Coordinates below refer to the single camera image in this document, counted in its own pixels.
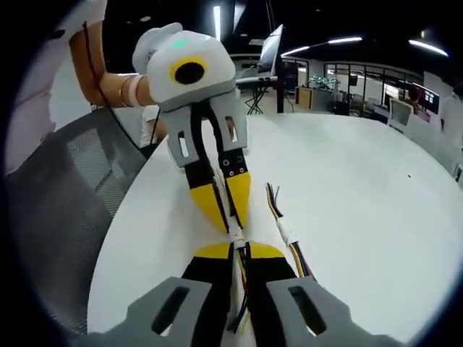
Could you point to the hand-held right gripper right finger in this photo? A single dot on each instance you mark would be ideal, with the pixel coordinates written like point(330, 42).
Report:
point(289, 307)

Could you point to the white mesh office chair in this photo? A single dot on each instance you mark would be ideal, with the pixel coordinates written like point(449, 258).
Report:
point(399, 112)

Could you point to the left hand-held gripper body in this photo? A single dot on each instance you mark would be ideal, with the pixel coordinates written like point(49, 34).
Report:
point(195, 72)

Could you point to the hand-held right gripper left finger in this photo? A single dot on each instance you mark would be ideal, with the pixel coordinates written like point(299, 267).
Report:
point(173, 307)

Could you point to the ceiling strip light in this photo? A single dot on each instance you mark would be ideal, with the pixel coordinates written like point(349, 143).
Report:
point(343, 40)
point(217, 23)
point(428, 47)

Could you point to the silver laptop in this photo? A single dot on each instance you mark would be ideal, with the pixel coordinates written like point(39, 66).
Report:
point(271, 54)

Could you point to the black laptop stand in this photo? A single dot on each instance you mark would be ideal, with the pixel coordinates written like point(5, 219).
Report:
point(281, 97)

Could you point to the dark computer monitor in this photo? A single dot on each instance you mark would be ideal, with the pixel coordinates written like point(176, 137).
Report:
point(432, 97)

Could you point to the green background plants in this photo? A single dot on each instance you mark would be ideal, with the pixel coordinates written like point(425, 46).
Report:
point(323, 81)

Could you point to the pink wristband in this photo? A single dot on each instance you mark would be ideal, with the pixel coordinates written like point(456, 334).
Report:
point(134, 90)

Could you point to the grey mesh office chair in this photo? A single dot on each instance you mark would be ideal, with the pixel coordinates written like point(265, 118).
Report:
point(72, 180)

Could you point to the person's white shirt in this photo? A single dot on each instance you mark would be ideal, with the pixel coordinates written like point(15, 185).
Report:
point(43, 72)

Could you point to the gold bangle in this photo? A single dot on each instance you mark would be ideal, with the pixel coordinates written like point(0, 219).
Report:
point(125, 92)

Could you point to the wooden cabinet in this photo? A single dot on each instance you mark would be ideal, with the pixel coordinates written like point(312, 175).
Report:
point(304, 97)

